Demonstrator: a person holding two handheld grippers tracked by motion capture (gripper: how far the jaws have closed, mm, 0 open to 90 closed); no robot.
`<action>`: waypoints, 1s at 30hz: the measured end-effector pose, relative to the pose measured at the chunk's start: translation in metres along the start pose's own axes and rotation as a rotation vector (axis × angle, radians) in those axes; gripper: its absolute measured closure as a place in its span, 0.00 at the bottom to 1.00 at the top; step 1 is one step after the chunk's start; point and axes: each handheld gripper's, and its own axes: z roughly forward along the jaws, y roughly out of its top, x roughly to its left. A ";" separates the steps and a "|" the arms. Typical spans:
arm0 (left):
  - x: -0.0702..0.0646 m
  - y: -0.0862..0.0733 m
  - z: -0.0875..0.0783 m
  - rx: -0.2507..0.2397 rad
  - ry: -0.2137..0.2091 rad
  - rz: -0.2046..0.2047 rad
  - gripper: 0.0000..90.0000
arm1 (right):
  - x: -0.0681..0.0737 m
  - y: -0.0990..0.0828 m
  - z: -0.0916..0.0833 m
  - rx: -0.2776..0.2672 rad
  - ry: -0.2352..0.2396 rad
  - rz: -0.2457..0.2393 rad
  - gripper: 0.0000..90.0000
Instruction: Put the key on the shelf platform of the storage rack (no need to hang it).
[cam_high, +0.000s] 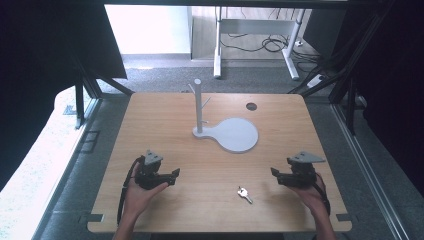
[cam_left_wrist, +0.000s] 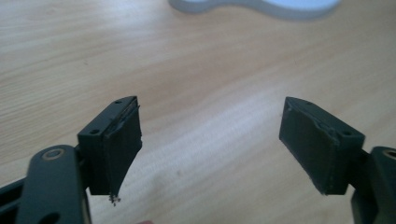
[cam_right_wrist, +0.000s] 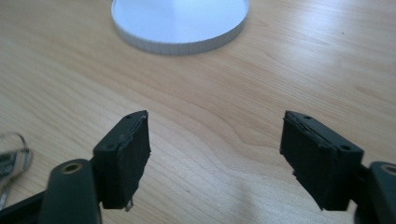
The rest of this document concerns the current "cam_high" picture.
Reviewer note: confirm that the silver key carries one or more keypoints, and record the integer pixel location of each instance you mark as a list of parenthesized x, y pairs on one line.
[(243, 192)]

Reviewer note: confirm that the aluminium rail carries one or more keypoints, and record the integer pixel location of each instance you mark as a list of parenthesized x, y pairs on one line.
[(370, 173)]

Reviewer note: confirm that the dark curtain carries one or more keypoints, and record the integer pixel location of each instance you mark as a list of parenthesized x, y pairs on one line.
[(393, 100), (40, 66)]

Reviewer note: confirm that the person's left hand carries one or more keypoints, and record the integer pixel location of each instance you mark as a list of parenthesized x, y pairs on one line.
[(136, 198)]

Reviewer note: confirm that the grey key stand with pegs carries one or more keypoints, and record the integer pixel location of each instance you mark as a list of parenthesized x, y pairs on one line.
[(235, 135)]

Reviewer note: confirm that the white desk frame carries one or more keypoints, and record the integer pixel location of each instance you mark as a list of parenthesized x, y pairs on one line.
[(218, 50)]

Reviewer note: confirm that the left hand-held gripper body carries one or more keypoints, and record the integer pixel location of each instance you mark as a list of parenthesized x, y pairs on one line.
[(148, 176)]

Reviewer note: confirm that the white power strip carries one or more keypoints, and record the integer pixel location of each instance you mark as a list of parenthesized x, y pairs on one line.
[(315, 80)]

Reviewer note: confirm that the black metal frame strut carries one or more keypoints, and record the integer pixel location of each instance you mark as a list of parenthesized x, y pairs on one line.
[(80, 100), (350, 66)]

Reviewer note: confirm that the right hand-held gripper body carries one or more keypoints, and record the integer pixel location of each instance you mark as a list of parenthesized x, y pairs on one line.
[(301, 175)]

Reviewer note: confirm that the white speckled surface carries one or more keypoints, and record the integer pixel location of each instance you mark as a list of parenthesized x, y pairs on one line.
[(36, 173)]

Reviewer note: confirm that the person's right hand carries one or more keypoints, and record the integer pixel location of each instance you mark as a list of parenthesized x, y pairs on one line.
[(315, 198)]

